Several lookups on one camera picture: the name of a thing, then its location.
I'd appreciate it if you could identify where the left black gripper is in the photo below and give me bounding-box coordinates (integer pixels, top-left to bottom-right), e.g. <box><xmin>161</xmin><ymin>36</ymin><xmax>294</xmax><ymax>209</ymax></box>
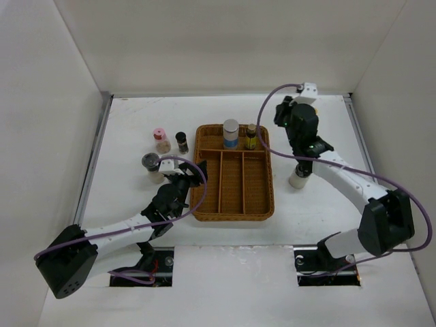
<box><xmin>166</xmin><ymin>160</ymin><xmax>206</xmax><ymax>217</ymax></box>

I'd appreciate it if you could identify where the black cap pepper bottle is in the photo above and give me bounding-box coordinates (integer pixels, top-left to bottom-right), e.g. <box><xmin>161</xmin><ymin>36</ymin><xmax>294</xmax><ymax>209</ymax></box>
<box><xmin>175</xmin><ymin>131</ymin><xmax>189</xmax><ymax>155</ymax></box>

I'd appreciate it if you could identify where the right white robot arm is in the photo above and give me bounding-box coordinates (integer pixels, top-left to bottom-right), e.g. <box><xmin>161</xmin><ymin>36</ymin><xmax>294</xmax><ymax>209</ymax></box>
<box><xmin>274</xmin><ymin>96</ymin><xmax>415</xmax><ymax>270</ymax></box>

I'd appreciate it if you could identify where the silver cap blue label shaker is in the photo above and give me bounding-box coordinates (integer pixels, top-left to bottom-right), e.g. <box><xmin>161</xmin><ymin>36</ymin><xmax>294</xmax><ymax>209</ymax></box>
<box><xmin>223</xmin><ymin>119</ymin><xmax>239</xmax><ymax>150</ymax></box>

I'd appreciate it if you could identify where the white black top grinder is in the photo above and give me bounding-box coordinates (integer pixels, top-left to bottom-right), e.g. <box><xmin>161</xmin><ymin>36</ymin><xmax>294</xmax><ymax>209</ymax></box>
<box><xmin>288</xmin><ymin>163</ymin><xmax>312</xmax><ymax>189</ymax></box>

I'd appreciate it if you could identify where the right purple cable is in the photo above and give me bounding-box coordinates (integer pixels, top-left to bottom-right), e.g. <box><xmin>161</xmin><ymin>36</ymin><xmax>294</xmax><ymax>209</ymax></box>
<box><xmin>256</xmin><ymin>82</ymin><xmax>433</xmax><ymax>277</ymax></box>

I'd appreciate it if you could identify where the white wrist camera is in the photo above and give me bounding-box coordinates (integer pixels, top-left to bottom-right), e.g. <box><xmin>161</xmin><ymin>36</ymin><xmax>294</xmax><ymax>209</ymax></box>
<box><xmin>159</xmin><ymin>156</ymin><xmax>178</xmax><ymax>174</ymax></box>
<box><xmin>294</xmin><ymin>82</ymin><xmax>318</xmax><ymax>105</ymax></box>

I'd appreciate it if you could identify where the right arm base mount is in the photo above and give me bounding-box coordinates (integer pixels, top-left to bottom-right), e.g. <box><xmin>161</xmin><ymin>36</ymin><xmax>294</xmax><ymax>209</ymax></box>
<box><xmin>294</xmin><ymin>234</ymin><xmax>360</xmax><ymax>287</ymax></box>

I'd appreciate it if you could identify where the black lid salt grinder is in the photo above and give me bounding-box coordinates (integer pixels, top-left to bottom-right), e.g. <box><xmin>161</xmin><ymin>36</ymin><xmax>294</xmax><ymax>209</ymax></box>
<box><xmin>141</xmin><ymin>153</ymin><xmax>165</xmax><ymax>184</ymax></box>

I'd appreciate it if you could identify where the purple cable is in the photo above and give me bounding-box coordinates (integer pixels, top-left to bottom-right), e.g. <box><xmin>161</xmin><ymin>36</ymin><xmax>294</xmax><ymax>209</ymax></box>
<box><xmin>33</xmin><ymin>155</ymin><xmax>208</xmax><ymax>263</ymax></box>
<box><xmin>256</xmin><ymin>82</ymin><xmax>433</xmax><ymax>277</ymax></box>

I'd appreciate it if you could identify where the brown cap yellow oil bottle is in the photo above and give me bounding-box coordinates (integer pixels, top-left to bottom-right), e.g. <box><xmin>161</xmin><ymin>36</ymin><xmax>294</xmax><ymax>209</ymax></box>
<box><xmin>245</xmin><ymin>124</ymin><xmax>257</xmax><ymax>150</ymax></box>

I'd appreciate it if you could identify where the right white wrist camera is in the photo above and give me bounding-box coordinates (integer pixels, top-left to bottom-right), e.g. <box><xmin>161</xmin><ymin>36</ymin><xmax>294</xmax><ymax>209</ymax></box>
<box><xmin>294</xmin><ymin>82</ymin><xmax>318</xmax><ymax>105</ymax></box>

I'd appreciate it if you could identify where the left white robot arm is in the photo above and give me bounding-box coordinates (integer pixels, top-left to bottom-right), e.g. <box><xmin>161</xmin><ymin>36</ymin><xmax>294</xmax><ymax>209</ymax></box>
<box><xmin>34</xmin><ymin>153</ymin><xmax>208</xmax><ymax>299</ymax></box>

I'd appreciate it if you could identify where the brown wicker divided tray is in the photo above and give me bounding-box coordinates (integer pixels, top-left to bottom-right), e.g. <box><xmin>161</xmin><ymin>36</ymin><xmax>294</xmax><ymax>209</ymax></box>
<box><xmin>190</xmin><ymin>124</ymin><xmax>275</xmax><ymax>222</ymax></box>

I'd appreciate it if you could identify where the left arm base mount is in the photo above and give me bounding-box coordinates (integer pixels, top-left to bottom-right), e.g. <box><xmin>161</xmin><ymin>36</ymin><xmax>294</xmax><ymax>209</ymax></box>
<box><xmin>109</xmin><ymin>244</ymin><xmax>175</xmax><ymax>287</ymax></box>

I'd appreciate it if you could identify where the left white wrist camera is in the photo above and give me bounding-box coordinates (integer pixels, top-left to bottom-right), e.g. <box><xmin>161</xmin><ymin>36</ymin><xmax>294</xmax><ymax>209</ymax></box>
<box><xmin>159</xmin><ymin>156</ymin><xmax>178</xmax><ymax>174</ymax></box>

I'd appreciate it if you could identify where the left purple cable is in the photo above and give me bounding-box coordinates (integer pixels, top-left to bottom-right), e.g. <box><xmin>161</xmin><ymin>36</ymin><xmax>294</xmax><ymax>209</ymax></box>
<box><xmin>33</xmin><ymin>155</ymin><xmax>208</xmax><ymax>263</ymax></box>

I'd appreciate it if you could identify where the pink cap spice jar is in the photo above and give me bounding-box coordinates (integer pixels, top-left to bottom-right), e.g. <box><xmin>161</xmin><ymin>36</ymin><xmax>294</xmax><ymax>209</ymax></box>
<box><xmin>153</xmin><ymin>128</ymin><xmax>171</xmax><ymax>154</ymax></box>

